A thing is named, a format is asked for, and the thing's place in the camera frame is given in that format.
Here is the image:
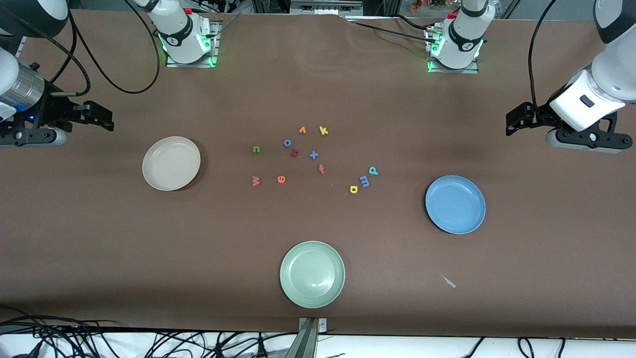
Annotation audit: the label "beige round plate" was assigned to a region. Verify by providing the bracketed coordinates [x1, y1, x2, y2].
[142, 136, 201, 191]

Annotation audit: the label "tangled black floor cables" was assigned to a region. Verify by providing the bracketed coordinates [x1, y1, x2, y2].
[0, 326, 299, 358]

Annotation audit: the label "blue round plate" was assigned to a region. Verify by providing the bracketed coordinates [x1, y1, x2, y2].
[425, 175, 486, 235]

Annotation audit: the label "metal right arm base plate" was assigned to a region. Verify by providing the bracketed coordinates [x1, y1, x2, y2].
[165, 21, 220, 68]

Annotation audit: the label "black cable along table edge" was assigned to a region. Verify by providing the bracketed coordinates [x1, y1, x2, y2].
[0, 314, 120, 333]

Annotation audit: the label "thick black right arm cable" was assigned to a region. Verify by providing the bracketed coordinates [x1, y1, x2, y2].
[67, 0, 161, 94]

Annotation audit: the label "green round plate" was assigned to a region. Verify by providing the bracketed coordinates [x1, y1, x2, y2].
[279, 241, 346, 309]

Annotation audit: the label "black cable across table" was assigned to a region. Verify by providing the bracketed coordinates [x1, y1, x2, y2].
[354, 21, 438, 43]
[388, 14, 440, 30]

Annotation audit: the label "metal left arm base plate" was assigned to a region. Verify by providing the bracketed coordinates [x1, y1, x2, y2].
[426, 27, 480, 75]

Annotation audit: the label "metal table edge bracket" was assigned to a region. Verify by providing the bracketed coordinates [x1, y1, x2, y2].
[284, 317, 328, 358]

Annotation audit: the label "aluminium frame rail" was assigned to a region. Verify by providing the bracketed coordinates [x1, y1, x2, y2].
[290, 0, 364, 16]

